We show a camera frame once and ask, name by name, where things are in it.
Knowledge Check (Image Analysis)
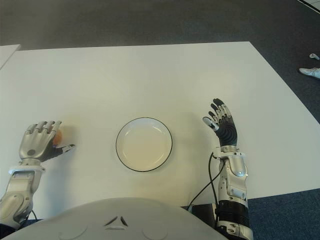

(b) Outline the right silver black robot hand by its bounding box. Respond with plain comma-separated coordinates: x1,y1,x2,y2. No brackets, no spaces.
202,98,238,147

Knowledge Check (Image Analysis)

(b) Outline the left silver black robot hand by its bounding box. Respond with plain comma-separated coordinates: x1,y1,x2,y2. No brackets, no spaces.
19,120,77,163

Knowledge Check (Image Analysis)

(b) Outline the orange peach fruit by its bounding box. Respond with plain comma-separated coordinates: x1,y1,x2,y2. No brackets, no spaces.
53,126,74,147

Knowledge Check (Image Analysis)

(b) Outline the white plate black rim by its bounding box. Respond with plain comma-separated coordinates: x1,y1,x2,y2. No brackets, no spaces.
115,117,175,173

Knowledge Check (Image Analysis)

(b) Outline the white neighbouring table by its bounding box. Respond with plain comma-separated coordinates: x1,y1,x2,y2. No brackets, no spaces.
0,44,22,71

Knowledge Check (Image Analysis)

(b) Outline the white shoe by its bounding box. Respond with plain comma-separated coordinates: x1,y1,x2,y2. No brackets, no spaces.
298,66,320,80

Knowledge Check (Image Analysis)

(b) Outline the white robot torso shell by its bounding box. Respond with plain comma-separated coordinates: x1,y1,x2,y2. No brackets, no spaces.
9,197,227,240

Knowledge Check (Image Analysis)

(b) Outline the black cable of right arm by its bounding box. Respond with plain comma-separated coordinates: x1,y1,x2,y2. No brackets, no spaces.
187,151,226,221

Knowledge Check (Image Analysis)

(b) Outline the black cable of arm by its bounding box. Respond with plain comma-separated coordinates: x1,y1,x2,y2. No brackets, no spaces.
25,209,42,222
187,151,226,221

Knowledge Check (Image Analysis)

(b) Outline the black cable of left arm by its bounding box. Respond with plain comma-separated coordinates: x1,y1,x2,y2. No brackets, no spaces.
25,209,42,222

